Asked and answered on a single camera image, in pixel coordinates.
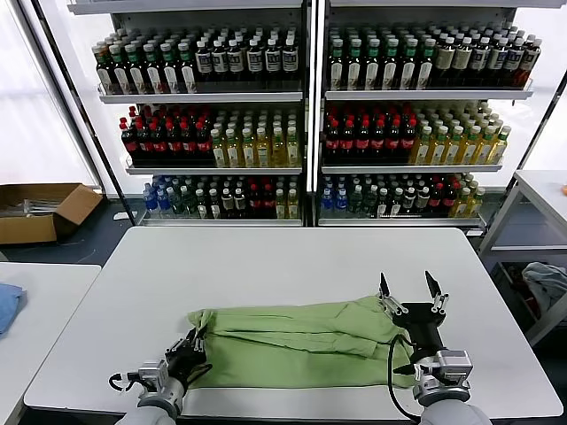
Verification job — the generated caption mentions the grey metal parts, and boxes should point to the grey metal parts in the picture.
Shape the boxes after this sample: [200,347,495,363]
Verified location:
[0,197,61,219]

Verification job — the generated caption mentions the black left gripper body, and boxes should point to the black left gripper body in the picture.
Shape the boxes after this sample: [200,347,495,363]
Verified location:
[166,338,209,385]

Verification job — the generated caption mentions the blue folded cloth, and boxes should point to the blue folded cloth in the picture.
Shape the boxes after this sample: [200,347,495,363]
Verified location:
[0,282,28,340]

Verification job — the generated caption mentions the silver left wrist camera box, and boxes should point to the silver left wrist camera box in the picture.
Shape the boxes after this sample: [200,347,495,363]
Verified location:
[136,361,170,391]

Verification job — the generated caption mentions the white-cap blue-label dark bottle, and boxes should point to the white-cap blue-label dark bottle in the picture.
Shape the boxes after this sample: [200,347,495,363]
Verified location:
[282,36,299,83]
[264,37,282,83]
[486,36,509,88]
[227,37,245,83]
[211,38,229,83]
[195,38,213,83]
[518,38,542,88]
[246,37,264,83]
[470,36,491,88]
[504,37,526,88]

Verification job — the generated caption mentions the brown cardboard box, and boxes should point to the brown cardboard box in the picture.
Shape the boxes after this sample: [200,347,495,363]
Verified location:
[0,182,105,245]

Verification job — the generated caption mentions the beige-label dark bottle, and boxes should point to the beige-label dark bottle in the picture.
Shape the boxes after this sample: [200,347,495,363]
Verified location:
[454,36,474,88]
[436,36,457,88]

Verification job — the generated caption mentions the red cloth item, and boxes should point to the red cloth item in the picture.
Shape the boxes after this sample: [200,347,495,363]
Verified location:
[508,264,540,313]

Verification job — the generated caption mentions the crumpled light blue cloth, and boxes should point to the crumpled light blue cloth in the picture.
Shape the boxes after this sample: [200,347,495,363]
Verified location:
[521,261,567,321]

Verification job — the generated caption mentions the grey metal frame table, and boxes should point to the grey metal frame table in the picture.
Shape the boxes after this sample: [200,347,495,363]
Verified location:
[477,169,567,349]

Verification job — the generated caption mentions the red-cap cola bottle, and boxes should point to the red-cap cola bottle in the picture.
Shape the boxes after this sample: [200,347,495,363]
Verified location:
[385,119,402,163]
[324,119,341,163]
[339,119,356,163]
[196,121,213,163]
[120,117,139,163]
[400,118,417,163]
[166,121,183,163]
[150,121,167,163]
[355,119,372,163]
[180,121,198,163]
[136,121,153,163]
[370,119,387,163]

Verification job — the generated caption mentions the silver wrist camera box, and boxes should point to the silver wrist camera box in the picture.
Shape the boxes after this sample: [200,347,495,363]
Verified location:
[436,349,474,385]
[136,361,170,391]

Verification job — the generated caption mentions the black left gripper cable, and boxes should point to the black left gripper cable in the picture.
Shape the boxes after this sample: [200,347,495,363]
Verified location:
[183,362,214,387]

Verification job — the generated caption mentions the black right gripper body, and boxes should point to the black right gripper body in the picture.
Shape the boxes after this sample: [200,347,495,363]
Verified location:
[392,301,448,355]

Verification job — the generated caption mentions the green polo shirt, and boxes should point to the green polo shirt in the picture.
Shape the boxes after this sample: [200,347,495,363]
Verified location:
[185,295,417,390]

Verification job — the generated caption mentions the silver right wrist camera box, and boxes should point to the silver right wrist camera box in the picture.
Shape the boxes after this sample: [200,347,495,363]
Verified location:
[436,349,474,385]

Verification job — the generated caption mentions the white shelf upright post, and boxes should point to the white shelf upright post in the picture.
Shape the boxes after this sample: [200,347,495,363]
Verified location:
[307,0,322,228]

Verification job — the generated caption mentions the green-cap dark tea bottle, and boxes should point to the green-cap dark tea bottle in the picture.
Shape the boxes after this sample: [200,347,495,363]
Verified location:
[159,41,181,94]
[109,42,130,95]
[364,38,382,91]
[400,38,418,91]
[95,43,115,95]
[142,41,164,94]
[417,38,436,91]
[125,42,147,95]
[346,38,363,91]
[328,38,346,91]
[382,38,400,91]
[176,40,198,94]

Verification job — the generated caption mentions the white side table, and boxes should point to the white side table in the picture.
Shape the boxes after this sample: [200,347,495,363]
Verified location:
[0,261,104,425]

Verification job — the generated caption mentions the small red-label cola bottle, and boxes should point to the small red-label cola bottle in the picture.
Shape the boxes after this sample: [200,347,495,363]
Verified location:
[442,182,457,217]
[261,183,276,219]
[429,182,444,217]
[247,183,262,219]

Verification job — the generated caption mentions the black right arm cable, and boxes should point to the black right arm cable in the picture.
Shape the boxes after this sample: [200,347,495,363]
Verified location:
[386,336,423,421]

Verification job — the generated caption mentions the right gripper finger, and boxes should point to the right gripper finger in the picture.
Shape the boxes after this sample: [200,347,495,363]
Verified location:
[424,269,451,314]
[378,272,408,316]

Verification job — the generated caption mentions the white drinks shelf unit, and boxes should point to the white drinks shelf unit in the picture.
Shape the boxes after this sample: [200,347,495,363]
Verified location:
[316,0,538,229]
[66,0,311,228]

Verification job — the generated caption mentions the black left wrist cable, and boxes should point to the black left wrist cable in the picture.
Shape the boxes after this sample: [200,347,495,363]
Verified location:
[108,372,144,394]

